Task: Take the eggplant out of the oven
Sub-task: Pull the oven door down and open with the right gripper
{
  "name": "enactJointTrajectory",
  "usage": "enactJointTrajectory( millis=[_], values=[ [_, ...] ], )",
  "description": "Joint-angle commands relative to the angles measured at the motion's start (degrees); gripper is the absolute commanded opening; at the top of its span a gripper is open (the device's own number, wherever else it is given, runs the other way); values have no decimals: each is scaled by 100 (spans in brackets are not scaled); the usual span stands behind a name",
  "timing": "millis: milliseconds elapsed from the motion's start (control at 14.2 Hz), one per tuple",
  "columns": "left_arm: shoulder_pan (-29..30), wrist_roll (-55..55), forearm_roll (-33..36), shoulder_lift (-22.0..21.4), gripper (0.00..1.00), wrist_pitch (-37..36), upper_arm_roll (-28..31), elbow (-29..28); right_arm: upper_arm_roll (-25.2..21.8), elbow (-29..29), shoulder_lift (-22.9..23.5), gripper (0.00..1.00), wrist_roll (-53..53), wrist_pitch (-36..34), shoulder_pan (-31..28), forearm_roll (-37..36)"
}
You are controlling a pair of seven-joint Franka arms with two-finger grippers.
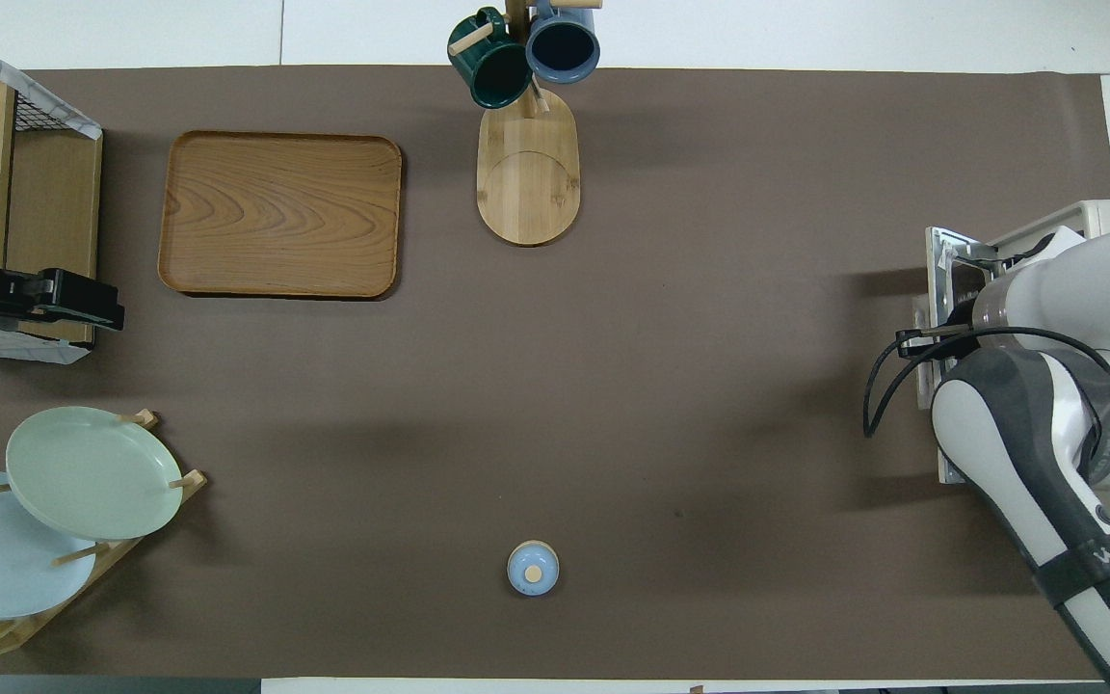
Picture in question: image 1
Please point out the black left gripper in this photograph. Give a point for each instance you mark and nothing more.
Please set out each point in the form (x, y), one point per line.
(44, 294)

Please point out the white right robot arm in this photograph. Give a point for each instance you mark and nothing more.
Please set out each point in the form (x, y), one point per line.
(1075, 434)

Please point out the wooden shelf box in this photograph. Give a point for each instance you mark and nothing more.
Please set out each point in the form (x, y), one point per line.
(54, 202)

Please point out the pale green plate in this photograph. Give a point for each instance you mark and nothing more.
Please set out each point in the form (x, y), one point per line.
(92, 472)

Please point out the wooden plate rack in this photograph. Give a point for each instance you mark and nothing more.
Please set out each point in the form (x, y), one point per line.
(160, 501)

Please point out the wooden serving tray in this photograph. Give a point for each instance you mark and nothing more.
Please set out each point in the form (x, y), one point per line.
(280, 212)

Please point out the wooden mug tree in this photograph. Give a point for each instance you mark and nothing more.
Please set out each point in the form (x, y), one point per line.
(528, 183)

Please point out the dark green mug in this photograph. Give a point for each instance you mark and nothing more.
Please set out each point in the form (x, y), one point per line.
(492, 72)

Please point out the blue mug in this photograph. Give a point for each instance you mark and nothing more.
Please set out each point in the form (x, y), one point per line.
(563, 43)

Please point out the brown table mat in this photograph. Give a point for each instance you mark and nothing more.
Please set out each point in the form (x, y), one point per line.
(613, 386)

